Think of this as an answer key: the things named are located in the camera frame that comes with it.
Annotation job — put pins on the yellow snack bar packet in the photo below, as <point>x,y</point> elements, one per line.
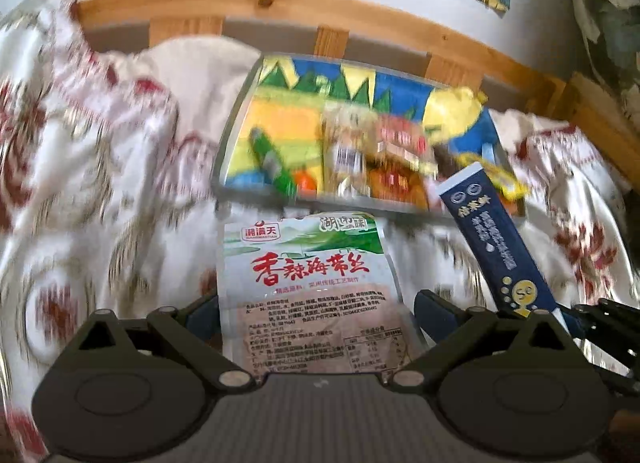
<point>505,182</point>

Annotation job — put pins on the grey metal tray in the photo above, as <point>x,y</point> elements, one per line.
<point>436,212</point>

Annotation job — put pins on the floral curtain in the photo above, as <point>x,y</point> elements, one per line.
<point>610,32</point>

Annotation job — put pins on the green sausage stick packet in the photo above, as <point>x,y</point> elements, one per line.
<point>270,160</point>

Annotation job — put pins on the floral satin bed cover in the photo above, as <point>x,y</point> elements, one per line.
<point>103,206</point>

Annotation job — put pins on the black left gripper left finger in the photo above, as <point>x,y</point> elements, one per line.
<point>130,389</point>

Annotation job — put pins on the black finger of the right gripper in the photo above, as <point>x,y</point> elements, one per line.
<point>625,352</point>
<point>608,321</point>

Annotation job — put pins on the blue white stick packet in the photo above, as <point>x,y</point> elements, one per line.
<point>512,276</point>

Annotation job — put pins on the clear rice cracker bag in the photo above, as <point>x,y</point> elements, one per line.
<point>404,142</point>

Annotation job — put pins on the white kelp snack pouch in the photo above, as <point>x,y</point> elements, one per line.
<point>314,294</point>

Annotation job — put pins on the brown orange snack packet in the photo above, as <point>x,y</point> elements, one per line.
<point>393,182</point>

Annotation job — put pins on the mixed nuts clear bag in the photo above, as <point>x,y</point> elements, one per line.
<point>345,133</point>

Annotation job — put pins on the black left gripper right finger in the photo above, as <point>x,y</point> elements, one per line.
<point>506,384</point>

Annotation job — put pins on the orange mandarin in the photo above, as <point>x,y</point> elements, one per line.
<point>305,182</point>

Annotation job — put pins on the wooden bed frame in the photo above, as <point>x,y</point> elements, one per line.
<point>453,58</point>

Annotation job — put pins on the white pillow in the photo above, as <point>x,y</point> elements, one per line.
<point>204,73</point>

